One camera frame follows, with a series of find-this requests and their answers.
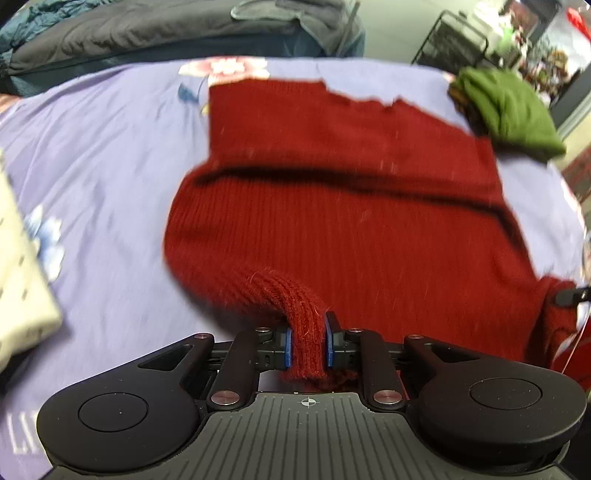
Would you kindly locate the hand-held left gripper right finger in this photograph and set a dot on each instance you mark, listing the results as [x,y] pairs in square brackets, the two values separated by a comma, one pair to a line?
[329,346]

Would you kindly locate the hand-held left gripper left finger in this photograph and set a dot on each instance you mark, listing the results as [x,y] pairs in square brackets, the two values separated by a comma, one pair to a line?
[287,346]

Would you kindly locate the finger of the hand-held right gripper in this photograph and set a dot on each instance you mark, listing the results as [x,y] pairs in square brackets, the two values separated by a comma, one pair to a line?
[570,296]

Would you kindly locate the red knit sweater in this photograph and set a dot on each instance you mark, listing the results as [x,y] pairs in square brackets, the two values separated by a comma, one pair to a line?
[346,230]

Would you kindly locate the green folded sweater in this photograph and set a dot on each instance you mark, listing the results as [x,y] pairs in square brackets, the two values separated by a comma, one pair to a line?
[508,110]

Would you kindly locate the brown folded cloth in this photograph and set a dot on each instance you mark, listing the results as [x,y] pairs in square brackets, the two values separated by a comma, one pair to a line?
[458,96]

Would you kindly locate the purple floral bed sheet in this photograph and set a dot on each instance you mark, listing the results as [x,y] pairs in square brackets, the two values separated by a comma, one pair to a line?
[115,161]

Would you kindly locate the white dotted cloth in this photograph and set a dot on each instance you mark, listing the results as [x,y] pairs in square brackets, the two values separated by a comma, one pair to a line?
[23,286]

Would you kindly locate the black metal trolley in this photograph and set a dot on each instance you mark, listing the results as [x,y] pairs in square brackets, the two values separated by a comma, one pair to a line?
[461,41]

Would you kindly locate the grey towel with light trim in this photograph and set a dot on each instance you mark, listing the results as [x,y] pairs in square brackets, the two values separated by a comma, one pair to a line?
[323,18]

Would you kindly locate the blue quilt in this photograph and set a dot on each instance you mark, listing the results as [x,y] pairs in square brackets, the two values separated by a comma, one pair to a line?
[51,10]

